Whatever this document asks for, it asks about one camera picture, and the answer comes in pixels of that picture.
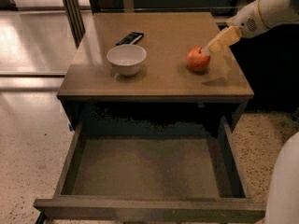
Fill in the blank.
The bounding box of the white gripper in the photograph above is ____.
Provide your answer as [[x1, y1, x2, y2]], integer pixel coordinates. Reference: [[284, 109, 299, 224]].
[[203, 0, 269, 54]]

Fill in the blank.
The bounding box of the open top drawer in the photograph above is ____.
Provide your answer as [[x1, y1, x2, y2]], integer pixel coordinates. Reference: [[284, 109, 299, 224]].
[[34, 119, 265, 224]]

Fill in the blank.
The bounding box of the dark metal post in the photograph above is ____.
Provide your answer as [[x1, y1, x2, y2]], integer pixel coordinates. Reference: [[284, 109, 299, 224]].
[[63, 0, 85, 48]]

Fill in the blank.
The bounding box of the brown drawer cabinet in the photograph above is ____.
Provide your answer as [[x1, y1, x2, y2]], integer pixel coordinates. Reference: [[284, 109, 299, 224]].
[[58, 12, 253, 127]]

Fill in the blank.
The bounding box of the red apple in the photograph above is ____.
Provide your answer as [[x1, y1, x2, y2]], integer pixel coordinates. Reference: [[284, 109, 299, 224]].
[[187, 47, 210, 72]]

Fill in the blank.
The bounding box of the black snack bar wrapper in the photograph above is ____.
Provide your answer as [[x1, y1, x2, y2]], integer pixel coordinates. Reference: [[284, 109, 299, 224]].
[[116, 32, 144, 46]]

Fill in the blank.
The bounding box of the white ceramic bowl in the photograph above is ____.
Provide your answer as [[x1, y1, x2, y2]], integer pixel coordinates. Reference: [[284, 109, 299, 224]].
[[107, 44, 147, 77]]

